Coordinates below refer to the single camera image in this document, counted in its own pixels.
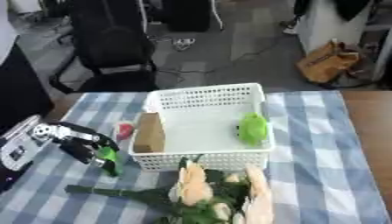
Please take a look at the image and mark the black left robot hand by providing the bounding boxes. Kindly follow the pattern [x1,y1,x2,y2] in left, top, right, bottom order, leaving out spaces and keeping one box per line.
[44,121,123,168]

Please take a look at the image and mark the green toy vegetable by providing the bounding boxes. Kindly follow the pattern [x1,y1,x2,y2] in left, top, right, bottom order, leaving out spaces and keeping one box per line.
[94,145,126,178]

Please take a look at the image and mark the red toy fruit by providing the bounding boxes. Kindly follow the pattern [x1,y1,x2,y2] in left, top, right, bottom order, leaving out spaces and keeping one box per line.
[115,122,138,142]

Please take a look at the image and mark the brown cardboard piece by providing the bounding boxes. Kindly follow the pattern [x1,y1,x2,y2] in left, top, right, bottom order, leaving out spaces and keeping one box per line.
[131,112,169,154]

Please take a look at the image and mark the black office chair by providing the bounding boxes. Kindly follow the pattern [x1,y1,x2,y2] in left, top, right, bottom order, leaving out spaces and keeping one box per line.
[47,0,161,95]

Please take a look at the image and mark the peach artificial flower bouquet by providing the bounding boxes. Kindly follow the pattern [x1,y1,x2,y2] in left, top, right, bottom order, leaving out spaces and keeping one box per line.
[64,158,277,224]

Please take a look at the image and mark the white plastic basket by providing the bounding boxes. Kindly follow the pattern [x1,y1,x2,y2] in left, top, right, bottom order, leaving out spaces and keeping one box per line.
[127,82,277,172]

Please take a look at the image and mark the white shoes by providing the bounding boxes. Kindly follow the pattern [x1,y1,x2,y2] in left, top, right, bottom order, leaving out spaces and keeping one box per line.
[171,37,198,52]

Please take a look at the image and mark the black bag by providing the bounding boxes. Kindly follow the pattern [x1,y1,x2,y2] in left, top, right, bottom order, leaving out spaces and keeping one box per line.
[160,0,214,32]

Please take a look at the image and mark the green soft toy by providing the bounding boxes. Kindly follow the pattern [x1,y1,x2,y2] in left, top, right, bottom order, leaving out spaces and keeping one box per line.
[234,111,270,147]

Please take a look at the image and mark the tan bag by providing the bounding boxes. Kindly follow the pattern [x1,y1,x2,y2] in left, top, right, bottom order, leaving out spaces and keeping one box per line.
[294,38,361,85]

